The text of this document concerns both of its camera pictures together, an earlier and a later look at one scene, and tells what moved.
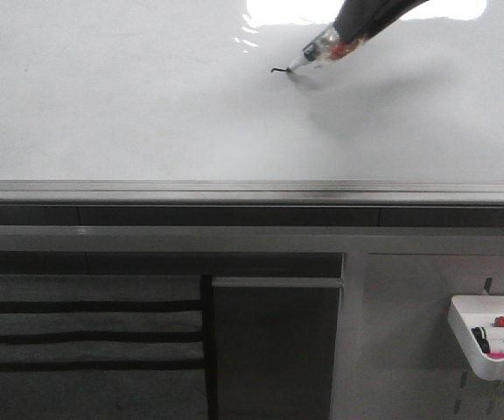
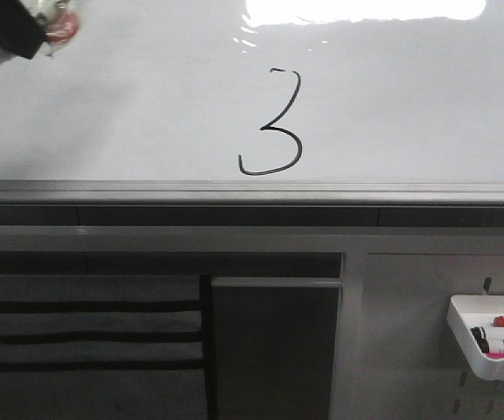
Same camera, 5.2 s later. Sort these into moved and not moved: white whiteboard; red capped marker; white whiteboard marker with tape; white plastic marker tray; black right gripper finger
Moved: black right gripper finger; white whiteboard marker with tape
Not moved: red capped marker; white whiteboard; white plastic marker tray
